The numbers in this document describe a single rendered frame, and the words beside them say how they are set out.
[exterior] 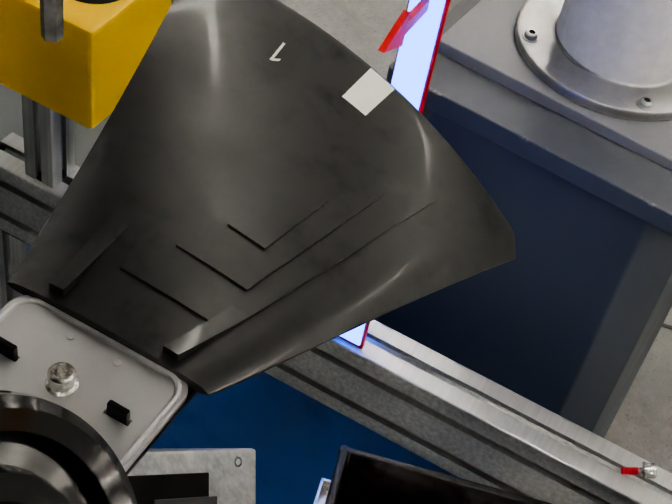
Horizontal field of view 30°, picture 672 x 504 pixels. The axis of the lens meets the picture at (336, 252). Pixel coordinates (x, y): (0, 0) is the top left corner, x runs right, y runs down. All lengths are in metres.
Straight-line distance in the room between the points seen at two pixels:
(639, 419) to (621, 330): 0.95
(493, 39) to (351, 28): 1.59
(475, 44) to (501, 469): 0.38
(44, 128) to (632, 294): 0.53
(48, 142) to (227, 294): 0.50
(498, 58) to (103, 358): 0.67
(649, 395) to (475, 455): 1.22
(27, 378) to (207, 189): 0.13
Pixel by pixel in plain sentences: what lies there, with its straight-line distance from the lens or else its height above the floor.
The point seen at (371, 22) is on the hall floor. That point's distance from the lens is 2.76.
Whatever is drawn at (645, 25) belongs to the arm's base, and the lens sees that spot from 1.09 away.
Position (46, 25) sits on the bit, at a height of 1.37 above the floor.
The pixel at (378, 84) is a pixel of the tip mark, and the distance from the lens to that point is 0.67.
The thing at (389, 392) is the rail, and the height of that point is 0.84.
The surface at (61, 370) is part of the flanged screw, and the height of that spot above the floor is 1.19.
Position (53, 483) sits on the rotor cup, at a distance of 0.45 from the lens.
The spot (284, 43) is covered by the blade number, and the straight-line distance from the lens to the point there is 0.67.
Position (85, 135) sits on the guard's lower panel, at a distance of 2.02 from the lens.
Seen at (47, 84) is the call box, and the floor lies 1.01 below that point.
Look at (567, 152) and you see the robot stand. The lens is 1.07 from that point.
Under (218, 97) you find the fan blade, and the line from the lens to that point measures 0.63.
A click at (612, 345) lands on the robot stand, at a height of 0.73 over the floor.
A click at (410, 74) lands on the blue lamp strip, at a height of 1.13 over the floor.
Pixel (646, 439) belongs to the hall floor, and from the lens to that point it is 2.12.
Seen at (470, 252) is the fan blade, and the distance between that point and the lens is 0.64.
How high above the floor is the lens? 1.60
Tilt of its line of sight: 46 degrees down
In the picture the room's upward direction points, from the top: 12 degrees clockwise
